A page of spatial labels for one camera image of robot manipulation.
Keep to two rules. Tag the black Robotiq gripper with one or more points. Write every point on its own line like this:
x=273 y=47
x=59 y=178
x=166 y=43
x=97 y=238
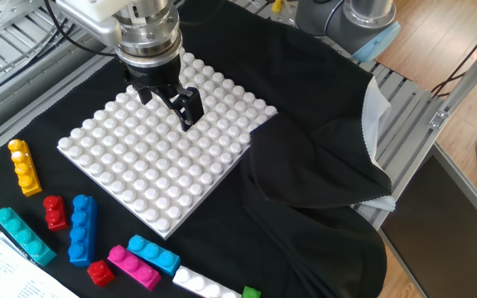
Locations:
x=151 y=72

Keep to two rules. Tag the aluminium frame post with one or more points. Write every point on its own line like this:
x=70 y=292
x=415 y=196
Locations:
x=466 y=83

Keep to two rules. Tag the yellow four-stud block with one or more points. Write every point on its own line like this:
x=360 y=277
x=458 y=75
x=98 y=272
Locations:
x=26 y=174

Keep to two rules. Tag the blue four-stud block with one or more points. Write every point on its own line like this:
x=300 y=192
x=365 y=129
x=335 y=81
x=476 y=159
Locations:
x=82 y=232

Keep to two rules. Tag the white studded baseplate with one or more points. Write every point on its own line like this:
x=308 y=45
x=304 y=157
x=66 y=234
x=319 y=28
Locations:
x=160 y=174

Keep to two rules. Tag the small yellow item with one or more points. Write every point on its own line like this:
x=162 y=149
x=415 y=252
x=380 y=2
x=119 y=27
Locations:
x=277 y=6

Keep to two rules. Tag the black cloth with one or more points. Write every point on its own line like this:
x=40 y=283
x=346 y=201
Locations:
x=304 y=165

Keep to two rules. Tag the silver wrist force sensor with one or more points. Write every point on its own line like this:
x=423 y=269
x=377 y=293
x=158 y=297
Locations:
x=151 y=33

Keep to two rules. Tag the white printed paper sheet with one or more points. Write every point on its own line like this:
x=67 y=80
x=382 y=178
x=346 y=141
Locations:
x=6 y=273

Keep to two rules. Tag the light blue three-stud block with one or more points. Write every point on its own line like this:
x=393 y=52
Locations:
x=153 y=254

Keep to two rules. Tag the green two-stud block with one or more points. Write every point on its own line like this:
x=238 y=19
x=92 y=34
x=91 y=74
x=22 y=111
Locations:
x=251 y=293

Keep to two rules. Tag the red two-stud block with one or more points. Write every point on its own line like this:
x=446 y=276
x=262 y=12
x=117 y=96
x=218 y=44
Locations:
x=55 y=215

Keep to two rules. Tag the white cloth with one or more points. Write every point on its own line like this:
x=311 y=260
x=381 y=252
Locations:
x=373 y=116

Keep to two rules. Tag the dark flat panel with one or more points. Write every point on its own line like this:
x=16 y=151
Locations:
x=437 y=232

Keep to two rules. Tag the metal corner bracket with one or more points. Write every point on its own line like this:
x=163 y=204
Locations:
x=438 y=120

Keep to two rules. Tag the teal four-stud block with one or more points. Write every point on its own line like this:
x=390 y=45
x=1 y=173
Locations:
x=25 y=238

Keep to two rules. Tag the pink three-stud block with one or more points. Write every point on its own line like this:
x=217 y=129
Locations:
x=134 y=267

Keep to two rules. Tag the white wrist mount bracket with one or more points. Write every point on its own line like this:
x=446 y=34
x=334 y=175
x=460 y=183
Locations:
x=89 y=16

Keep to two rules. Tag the small red block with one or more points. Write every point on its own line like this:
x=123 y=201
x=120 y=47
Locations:
x=100 y=273

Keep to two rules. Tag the white four-stud block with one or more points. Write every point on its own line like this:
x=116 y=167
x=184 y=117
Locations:
x=199 y=285

